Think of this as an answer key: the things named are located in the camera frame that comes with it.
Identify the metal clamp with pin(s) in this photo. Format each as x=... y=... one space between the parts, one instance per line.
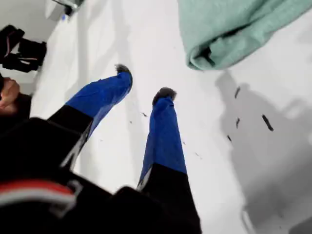
x=67 y=6

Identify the person's hand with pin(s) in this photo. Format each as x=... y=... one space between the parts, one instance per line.
x=8 y=95

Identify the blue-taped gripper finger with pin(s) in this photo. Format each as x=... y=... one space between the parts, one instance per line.
x=102 y=96
x=165 y=141

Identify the pale green T-shirt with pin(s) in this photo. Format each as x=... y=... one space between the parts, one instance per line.
x=234 y=29

